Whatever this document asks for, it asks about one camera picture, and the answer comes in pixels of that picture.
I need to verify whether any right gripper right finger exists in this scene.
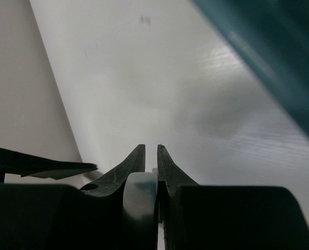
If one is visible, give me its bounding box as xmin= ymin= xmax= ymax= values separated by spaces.
xmin=157 ymin=145 xmax=309 ymax=249

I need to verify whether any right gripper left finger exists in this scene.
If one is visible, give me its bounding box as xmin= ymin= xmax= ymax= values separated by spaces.
xmin=0 ymin=144 xmax=146 ymax=249

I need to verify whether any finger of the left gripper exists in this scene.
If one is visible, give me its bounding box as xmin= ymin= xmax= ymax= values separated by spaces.
xmin=0 ymin=148 xmax=97 ymax=181

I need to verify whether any silver ratchet wrench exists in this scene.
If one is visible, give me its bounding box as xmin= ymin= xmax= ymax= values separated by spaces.
xmin=120 ymin=172 xmax=158 ymax=249

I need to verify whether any teal plastic organizer tray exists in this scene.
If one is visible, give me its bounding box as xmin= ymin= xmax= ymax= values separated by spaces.
xmin=195 ymin=1 xmax=309 ymax=137

